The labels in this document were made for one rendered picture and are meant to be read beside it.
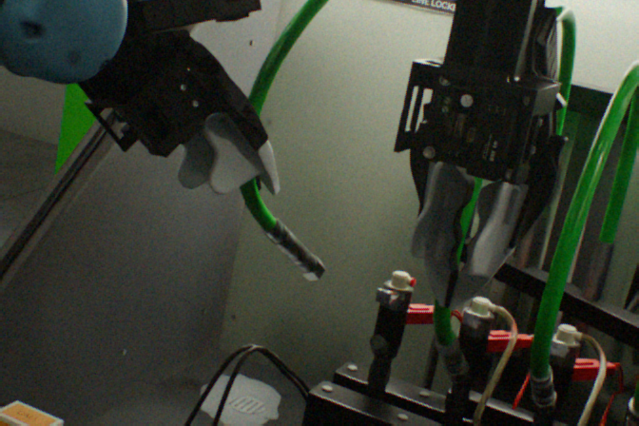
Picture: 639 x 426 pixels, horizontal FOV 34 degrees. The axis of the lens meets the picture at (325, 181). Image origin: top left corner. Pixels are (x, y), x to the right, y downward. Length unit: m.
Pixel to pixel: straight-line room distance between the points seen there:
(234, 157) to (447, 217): 0.23
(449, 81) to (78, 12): 0.20
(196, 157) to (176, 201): 0.35
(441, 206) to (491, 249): 0.04
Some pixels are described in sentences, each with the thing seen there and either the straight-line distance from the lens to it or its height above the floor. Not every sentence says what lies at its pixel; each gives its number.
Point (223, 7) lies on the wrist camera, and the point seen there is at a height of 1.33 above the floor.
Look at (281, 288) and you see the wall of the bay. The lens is 1.36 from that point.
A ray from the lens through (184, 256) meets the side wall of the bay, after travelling 1.26.
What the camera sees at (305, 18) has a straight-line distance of 0.85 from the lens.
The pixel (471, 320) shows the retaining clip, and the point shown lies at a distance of 0.94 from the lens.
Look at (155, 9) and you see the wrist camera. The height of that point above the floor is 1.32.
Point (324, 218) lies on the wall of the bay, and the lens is 1.31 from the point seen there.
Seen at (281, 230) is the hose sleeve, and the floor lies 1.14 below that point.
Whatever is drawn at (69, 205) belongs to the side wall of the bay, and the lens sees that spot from 1.03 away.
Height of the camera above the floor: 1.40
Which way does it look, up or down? 14 degrees down
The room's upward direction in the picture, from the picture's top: 11 degrees clockwise
